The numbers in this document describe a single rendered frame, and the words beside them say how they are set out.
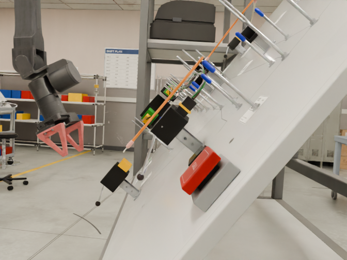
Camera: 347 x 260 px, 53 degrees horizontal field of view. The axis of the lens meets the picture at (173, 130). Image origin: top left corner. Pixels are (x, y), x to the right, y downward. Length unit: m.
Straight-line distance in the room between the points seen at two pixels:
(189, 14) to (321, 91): 1.36
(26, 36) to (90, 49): 7.84
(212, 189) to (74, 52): 8.62
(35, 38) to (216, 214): 0.73
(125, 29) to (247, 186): 8.31
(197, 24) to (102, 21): 7.20
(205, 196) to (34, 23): 0.72
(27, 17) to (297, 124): 0.77
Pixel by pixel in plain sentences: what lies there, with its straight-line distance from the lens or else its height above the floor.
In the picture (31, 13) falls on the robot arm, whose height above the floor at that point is 1.38.
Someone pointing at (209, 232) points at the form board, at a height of 1.06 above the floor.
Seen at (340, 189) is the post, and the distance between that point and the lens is 1.06.
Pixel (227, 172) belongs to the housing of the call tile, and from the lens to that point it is 0.35.
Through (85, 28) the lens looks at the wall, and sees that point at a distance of 8.91.
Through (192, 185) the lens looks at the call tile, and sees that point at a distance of 0.36.
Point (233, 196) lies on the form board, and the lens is 0.33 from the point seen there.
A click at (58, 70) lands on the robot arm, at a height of 1.24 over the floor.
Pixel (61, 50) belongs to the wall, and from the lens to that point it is 9.07.
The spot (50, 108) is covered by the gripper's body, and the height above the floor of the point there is 1.15.
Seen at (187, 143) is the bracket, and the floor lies 1.11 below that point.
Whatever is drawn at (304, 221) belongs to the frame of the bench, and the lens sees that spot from 1.32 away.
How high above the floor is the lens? 1.18
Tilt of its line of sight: 4 degrees down
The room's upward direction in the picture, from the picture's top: 3 degrees clockwise
